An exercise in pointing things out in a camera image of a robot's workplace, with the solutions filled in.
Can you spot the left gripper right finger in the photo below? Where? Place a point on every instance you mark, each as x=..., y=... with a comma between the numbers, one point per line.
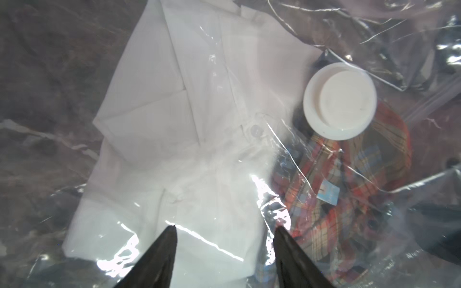
x=294, y=268

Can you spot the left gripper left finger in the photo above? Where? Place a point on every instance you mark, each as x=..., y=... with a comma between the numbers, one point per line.
x=154, y=269

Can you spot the clear plastic vacuum bag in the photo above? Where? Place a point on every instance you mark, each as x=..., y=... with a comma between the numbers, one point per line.
x=58, y=59

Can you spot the red plaid shirt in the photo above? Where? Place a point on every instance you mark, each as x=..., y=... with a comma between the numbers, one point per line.
x=330, y=196

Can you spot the white shirt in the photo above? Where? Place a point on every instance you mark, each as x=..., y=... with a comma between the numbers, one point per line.
x=192, y=125

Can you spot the white bag valve cap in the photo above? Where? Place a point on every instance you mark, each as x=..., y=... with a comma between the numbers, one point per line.
x=340, y=101

